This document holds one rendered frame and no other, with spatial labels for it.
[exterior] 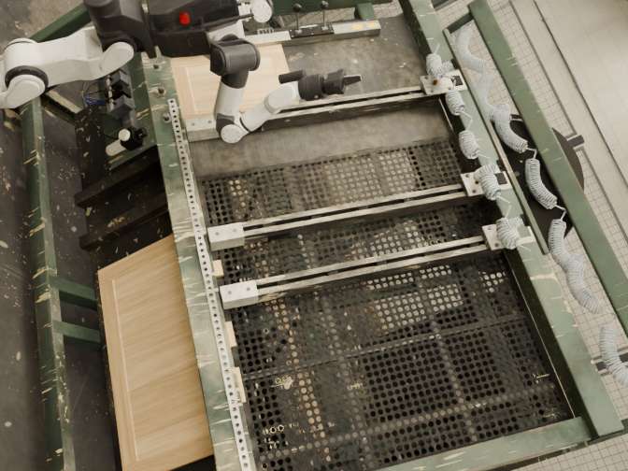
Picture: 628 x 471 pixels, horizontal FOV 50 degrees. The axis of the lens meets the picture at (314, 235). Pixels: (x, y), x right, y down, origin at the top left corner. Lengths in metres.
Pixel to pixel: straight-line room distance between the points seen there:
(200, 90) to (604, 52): 5.61
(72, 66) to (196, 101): 0.55
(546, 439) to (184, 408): 1.27
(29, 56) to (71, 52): 0.14
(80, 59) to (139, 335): 1.07
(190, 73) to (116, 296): 0.99
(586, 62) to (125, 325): 6.05
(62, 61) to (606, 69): 6.17
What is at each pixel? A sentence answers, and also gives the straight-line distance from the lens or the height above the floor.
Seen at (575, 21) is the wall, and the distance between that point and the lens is 8.00.
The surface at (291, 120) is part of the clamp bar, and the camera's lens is 2.79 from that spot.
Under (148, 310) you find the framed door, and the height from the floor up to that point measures 0.47.
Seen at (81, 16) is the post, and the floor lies 0.66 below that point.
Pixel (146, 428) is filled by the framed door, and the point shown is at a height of 0.38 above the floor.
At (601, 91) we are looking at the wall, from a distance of 7.72.
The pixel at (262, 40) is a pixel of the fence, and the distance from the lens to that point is 3.07.
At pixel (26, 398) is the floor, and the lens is 2.88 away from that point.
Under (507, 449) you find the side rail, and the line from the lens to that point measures 2.39.
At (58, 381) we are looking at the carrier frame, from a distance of 2.75.
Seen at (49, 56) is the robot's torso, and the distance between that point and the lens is 2.58.
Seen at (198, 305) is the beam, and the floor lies 0.84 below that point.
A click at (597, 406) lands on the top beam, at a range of 2.50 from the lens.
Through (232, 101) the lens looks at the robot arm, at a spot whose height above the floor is 1.21.
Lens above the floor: 1.98
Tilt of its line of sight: 17 degrees down
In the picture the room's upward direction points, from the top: 65 degrees clockwise
